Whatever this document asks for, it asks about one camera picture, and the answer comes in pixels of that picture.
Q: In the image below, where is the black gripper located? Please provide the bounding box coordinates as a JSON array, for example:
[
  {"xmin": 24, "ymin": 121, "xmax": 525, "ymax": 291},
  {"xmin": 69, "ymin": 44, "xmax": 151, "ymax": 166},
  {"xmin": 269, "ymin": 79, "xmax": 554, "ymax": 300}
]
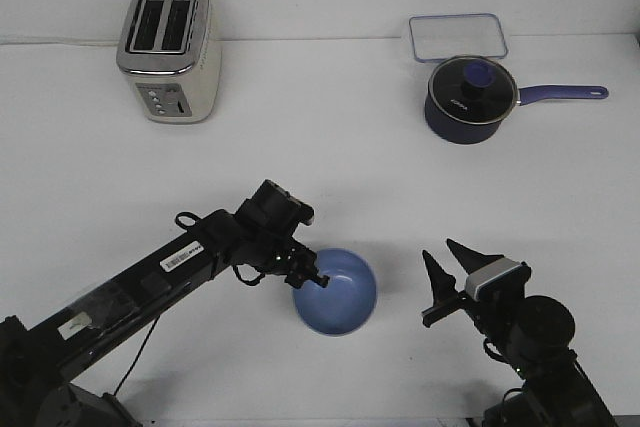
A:
[
  {"xmin": 233, "ymin": 179, "xmax": 330, "ymax": 288},
  {"xmin": 422, "ymin": 238, "xmax": 530, "ymax": 338}
]

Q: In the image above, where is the blue bowl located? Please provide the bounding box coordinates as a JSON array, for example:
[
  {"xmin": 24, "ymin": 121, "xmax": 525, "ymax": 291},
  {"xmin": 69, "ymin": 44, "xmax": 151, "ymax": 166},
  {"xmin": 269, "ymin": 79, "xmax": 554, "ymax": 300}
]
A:
[{"xmin": 292, "ymin": 248, "xmax": 377, "ymax": 336}]

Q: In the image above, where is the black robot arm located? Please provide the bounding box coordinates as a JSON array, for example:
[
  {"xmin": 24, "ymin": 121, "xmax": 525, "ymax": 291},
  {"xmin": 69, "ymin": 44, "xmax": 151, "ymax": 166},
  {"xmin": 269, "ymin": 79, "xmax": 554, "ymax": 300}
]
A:
[
  {"xmin": 422, "ymin": 239, "xmax": 616, "ymax": 426},
  {"xmin": 1, "ymin": 180, "xmax": 329, "ymax": 426}
]

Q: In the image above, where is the dark blue saucepan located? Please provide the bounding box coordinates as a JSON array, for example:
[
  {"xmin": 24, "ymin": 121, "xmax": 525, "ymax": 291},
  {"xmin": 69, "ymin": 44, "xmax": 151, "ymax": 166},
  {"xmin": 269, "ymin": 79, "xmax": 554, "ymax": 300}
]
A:
[{"xmin": 424, "ymin": 85, "xmax": 609, "ymax": 145}]

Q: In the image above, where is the glass pot lid blue knob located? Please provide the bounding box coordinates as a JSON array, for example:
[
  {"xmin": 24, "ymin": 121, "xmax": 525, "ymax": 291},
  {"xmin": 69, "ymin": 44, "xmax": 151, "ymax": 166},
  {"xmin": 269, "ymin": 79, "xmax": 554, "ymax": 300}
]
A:
[{"xmin": 429, "ymin": 56, "xmax": 518, "ymax": 125}]

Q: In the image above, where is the clear plastic food container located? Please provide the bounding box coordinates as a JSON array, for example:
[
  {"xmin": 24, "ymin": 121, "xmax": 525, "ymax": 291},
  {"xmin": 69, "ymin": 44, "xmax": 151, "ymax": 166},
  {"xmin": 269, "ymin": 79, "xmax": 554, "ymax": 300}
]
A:
[{"xmin": 408, "ymin": 13, "xmax": 509, "ymax": 63}]

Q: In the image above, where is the silver two-slot toaster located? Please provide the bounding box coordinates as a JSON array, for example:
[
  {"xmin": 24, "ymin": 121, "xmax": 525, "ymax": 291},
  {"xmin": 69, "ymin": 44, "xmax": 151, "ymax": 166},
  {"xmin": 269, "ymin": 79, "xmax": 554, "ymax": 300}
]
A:
[{"xmin": 116, "ymin": 0, "xmax": 222, "ymax": 125}]

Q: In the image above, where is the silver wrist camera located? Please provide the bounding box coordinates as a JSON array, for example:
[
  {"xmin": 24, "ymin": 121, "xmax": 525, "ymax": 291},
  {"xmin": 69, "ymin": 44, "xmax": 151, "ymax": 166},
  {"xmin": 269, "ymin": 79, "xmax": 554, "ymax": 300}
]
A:
[
  {"xmin": 464, "ymin": 257, "xmax": 525, "ymax": 301},
  {"xmin": 287, "ymin": 192, "xmax": 315, "ymax": 226}
]

